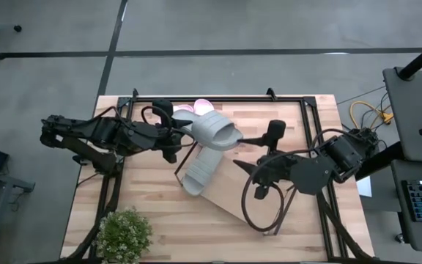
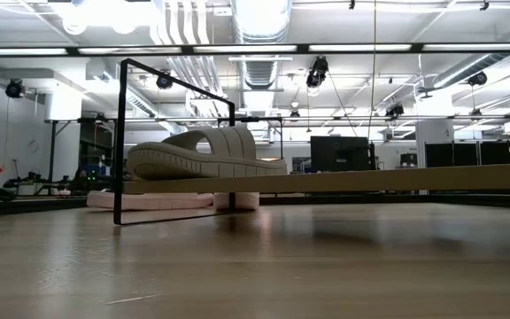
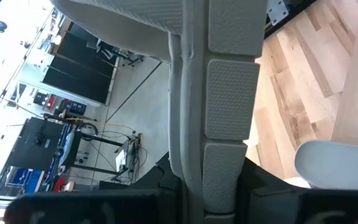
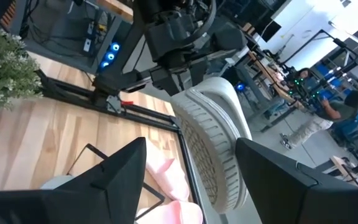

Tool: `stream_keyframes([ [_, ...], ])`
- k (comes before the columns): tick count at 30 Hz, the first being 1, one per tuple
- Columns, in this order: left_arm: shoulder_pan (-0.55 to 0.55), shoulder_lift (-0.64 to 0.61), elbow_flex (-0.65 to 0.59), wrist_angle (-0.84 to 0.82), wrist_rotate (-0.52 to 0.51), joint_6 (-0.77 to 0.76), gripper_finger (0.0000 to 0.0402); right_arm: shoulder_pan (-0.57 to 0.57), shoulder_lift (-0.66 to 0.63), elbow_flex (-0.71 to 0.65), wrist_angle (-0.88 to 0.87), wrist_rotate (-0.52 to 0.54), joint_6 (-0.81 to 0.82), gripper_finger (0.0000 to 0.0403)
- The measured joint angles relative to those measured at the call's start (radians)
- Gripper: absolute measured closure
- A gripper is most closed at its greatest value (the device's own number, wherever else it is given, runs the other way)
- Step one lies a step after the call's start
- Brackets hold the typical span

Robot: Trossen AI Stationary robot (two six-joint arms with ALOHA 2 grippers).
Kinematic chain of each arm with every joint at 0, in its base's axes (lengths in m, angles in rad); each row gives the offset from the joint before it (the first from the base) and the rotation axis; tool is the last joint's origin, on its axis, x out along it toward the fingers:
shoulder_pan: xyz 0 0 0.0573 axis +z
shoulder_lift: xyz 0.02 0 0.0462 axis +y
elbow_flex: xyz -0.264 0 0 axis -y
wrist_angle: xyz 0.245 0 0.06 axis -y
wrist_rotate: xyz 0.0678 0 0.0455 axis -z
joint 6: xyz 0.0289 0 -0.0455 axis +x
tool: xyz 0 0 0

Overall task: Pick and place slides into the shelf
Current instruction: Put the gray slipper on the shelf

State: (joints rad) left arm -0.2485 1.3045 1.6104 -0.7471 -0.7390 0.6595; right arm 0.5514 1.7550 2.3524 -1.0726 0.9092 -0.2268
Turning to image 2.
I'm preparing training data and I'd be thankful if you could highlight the pink rubber slide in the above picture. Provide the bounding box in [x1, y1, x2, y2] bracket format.
[86, 190, 215, 212]
[212, 191, 261, 212]

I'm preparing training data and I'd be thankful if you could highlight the grey rubber slide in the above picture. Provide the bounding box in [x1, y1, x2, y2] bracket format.
[125, 126, 289, 182]

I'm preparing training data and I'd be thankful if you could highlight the wooden shelf with black frame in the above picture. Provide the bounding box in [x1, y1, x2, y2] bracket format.
[112, 57, 510, 226]

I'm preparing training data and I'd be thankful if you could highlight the large black monitor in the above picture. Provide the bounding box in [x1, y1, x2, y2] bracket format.
[310, 136, 376, 172]

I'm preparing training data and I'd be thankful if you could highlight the black hanging ceiling device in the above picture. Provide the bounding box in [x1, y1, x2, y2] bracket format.
[385, 102, 406, 119]
[305, 56, 329, 89]

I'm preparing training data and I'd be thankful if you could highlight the black overhead crossbar with lights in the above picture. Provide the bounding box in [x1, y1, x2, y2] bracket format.
[0, 42, 510, 58]

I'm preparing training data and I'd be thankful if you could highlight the white building pillar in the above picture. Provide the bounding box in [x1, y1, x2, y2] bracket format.
[415, 95, 455, 196]

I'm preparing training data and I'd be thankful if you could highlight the black computer monitor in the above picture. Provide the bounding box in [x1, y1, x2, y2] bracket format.
[452, 141, 480, 167]
[479, 140, 510, 166]
[425, 142, 454, 167]

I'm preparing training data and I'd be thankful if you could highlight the silver ribbed ventilation duct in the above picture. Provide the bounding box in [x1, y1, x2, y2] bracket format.
[230, 0, 292, 89]

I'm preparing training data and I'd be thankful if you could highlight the thin hanging cable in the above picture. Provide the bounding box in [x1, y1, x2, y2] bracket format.
[367, 0, 378, 129]

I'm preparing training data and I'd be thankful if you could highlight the silver slanted ventilation duct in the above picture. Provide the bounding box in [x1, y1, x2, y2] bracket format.
[431, 26, 510, 89]

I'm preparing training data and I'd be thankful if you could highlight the black metal rig frame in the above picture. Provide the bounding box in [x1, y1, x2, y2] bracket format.
[0, 191, 510, 219]

